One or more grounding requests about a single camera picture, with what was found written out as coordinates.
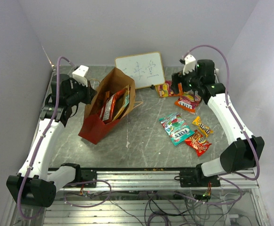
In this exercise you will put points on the small whiteboard yellow frame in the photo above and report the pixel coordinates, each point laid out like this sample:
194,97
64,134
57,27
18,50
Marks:
145,69

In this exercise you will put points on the yellow M&M's bag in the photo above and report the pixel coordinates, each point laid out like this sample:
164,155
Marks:
206,130

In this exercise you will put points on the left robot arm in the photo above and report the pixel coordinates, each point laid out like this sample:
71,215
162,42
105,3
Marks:
33,185

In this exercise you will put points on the red Doritos bag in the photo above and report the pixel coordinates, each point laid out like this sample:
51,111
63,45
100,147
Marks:
107,111

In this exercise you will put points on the red snack mix bag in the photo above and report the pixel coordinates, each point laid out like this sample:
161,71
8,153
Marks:
198,142

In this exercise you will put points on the teal Fox's candy bag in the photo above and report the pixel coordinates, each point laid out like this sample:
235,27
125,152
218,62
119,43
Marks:
176,128

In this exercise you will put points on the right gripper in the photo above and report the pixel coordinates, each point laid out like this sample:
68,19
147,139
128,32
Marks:
178,77

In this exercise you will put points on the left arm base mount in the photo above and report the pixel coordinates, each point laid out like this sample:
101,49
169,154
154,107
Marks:
85,177

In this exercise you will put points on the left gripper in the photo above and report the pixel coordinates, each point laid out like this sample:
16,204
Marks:
90,93

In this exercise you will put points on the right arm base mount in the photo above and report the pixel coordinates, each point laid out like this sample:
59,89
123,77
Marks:
193,177

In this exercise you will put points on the aluminium rail frame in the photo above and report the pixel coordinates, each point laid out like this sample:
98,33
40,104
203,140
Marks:
137,179

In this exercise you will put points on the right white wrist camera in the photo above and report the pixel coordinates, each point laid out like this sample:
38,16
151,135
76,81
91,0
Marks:
189,63

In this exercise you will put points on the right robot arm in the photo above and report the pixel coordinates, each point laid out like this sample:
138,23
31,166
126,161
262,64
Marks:
244,149

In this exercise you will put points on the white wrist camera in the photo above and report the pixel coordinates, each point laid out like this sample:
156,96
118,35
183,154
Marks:
189,63
80,75

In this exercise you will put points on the red brown paper bag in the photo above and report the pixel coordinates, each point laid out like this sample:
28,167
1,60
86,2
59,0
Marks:
93,128

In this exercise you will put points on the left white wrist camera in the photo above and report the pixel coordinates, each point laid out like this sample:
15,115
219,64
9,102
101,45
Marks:
80,75

